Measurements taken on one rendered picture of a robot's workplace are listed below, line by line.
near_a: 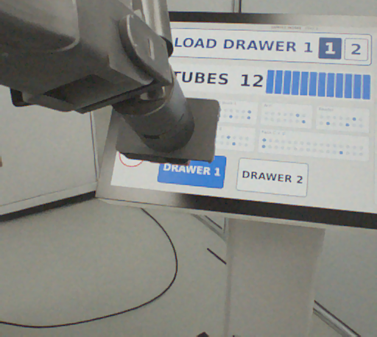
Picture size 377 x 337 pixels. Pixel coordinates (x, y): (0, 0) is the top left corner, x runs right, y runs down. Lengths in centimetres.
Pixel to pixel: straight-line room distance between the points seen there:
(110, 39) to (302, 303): 64
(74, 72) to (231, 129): 38
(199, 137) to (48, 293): 159
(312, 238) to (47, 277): 149
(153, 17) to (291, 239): 47
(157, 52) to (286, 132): 33
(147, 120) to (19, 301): 166
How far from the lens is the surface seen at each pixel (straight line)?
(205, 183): 58
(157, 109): 32
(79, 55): 23
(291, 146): 59
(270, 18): 67
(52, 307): 187
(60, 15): 23
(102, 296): 187
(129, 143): 43
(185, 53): 65
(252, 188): 57
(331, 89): 62
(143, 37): 28
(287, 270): 76
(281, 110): 60
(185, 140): 41
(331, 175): 58
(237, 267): 76
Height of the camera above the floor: 127
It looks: 23 degrees down
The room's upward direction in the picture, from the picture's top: straight up
